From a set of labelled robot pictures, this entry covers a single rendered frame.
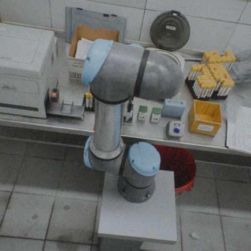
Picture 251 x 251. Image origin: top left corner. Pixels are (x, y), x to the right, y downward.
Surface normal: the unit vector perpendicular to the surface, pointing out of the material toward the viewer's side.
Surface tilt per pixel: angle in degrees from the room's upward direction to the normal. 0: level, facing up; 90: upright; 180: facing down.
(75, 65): 89
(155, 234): 1
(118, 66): 48
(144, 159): 7
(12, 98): 90
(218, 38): 90
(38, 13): 90
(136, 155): 7
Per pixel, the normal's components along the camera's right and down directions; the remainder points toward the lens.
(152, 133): 0.13, -0.61
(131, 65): -0.04, -0.04
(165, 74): 0.51, 0.09
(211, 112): -0.11, 0.77
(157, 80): 0.26, 0.33
